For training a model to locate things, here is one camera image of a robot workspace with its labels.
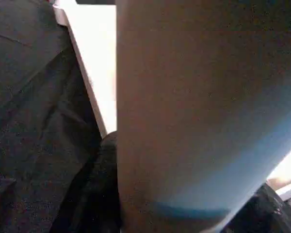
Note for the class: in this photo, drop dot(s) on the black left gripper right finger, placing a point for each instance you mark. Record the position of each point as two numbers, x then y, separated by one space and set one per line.
274 216

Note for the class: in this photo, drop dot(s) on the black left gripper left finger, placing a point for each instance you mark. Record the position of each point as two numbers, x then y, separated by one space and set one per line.
94 204

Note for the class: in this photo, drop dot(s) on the white plastic table top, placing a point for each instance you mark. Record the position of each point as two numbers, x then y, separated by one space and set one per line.
99 58

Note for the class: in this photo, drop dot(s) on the white plastic table leg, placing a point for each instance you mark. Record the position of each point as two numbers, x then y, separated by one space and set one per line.
194 107

